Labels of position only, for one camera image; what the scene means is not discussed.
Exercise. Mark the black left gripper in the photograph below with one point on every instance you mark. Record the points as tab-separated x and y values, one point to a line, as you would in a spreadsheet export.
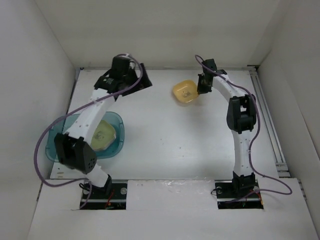
144	83

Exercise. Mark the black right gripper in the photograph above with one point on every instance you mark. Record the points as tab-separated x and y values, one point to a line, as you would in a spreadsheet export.
201	90

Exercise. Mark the yellow panda plate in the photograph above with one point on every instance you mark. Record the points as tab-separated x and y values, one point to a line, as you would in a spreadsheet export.
185	92

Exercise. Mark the green panda plate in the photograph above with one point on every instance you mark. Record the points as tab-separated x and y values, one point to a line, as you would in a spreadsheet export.
104	135

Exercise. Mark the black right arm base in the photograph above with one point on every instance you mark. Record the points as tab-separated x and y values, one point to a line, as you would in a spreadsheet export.
238	193

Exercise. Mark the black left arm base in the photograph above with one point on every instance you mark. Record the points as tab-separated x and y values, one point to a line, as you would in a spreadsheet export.
111	197

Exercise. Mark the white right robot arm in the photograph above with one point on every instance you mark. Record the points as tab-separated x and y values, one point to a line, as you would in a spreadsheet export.
241	118

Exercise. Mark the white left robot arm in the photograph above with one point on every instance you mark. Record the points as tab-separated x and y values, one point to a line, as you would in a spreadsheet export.
73	147

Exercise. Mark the aluminium rail frame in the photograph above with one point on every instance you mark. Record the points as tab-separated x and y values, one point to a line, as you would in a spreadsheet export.
169	141

